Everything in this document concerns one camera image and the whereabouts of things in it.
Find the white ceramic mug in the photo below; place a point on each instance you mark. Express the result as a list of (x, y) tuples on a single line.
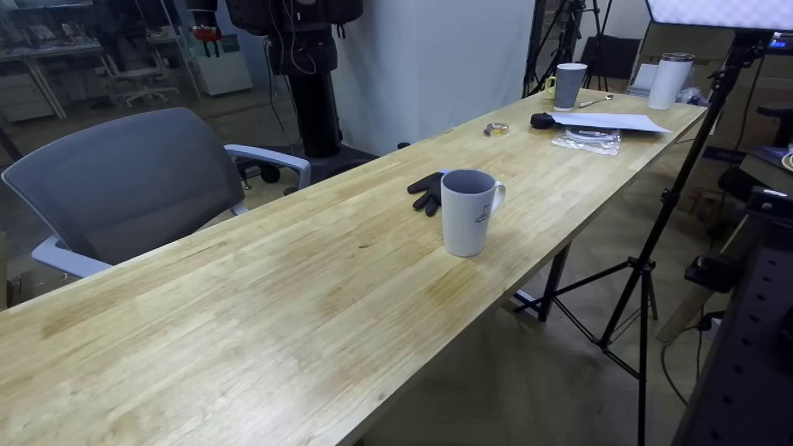
[(464, 220)]

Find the black glove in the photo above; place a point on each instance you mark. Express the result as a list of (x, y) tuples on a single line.
[(425, 192)]

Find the black table leg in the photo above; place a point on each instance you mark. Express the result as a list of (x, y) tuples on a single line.
[(553, 283)]

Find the black computer mouse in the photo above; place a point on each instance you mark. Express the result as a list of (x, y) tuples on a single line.
[(540, 120)]

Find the clear plastic bag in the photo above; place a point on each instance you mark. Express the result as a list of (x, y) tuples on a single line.
[(588, 142)]

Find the grey cup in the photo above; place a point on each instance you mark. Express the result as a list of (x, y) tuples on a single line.
[(568, 87)]

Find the white paper stack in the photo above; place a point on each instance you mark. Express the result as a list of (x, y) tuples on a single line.
[(609, 122)]

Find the black background chair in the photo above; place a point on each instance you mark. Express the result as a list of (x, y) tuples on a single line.
[(609, 55)]

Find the grey office chair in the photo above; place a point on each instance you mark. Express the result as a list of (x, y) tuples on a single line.
[(125, 180)]

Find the black light tripod stand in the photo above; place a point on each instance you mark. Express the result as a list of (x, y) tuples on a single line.
[(676, 185)]

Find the white tumbler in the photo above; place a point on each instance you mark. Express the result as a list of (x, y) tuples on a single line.
[(666, 83)]

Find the black clamp block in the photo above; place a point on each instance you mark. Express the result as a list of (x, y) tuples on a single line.
[(712, 273)]

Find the black perforated breadboard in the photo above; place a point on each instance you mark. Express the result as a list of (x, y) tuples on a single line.
[(746, 361)]

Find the white LED light panel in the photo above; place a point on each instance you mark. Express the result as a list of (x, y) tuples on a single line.
[(727, 11)]

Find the black pedestal column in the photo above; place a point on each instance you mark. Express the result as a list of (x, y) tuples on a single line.
[(313, 107)]

